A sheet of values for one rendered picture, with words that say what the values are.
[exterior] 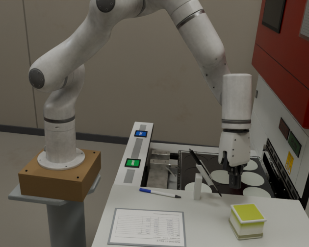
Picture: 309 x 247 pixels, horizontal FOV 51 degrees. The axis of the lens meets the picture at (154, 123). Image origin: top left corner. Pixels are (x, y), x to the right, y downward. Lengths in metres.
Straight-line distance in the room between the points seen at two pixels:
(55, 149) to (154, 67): 1.95
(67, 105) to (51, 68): 0.17
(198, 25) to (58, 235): 1.07
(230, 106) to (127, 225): 0.45
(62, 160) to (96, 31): 0.55
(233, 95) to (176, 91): 2.24
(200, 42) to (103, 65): 2.35
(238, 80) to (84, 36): 0.51
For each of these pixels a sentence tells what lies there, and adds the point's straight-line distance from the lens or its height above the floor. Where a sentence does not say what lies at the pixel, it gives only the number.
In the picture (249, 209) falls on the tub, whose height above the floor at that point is 1.03.
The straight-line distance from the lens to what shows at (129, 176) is 1.19.
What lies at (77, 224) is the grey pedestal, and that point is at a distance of 1.53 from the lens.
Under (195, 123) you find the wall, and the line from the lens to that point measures 3.26.
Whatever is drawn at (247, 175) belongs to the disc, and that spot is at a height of 0.90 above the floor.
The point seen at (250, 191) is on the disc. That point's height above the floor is 0.90.
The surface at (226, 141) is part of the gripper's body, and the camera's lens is 0.94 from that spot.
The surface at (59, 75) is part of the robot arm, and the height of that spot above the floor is 1.30.
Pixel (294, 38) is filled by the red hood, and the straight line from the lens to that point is 1.22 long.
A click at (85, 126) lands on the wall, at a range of 3.49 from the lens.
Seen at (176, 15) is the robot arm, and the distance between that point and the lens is 0.94.
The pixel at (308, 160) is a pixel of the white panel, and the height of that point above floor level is 1.11.
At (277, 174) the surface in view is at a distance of 1.37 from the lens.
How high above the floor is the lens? 1.61
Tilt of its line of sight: 24 degrees down
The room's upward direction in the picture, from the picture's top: 3 degrees clockwise
